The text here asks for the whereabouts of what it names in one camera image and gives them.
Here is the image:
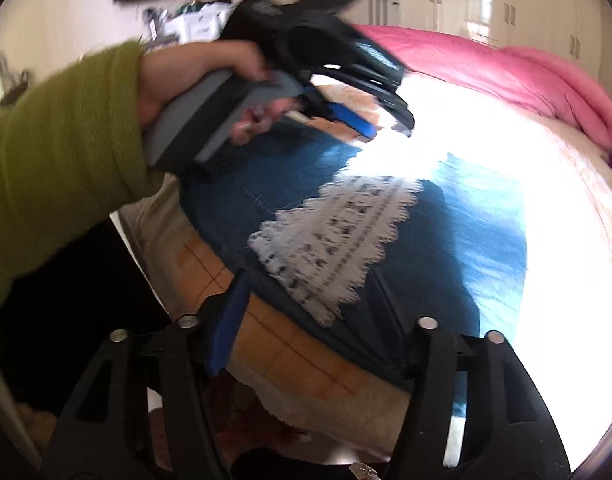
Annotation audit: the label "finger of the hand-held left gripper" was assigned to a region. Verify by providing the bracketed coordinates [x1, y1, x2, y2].
[315, 35, 417, 139]
[301, 85, 379, 141]

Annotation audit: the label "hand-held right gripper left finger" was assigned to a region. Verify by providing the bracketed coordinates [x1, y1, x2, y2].
[42, 269, 255, 480]

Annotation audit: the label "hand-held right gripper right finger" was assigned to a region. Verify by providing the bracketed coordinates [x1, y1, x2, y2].
[372, 276, 573, 480]

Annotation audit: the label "blue denim pants lace hem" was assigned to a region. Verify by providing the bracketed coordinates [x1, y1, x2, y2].
[178, 110, 530, 419]

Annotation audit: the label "person's left forearm green sleeve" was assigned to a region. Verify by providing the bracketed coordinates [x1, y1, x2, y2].
[0, 41, 154, 313]

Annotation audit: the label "person's left hand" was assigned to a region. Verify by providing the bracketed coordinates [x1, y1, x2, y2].
[138, 39, 289, 147]

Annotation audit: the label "cream fleece blanket orange flowers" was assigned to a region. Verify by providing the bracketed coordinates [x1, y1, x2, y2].
[110, 70, 612, 467]

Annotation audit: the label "white drawer cabinet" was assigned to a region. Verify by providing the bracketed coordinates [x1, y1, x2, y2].
[165, 2, 237, 44]

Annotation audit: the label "pink quilt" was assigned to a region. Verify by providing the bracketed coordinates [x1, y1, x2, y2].
[351, 23, 612, 154]

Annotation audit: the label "person's black-clad legs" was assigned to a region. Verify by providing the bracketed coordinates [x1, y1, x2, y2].
[0, 219, 173, 413]

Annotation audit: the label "white wardrobe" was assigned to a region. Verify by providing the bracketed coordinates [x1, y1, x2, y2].
[401, 0, 612, 88]

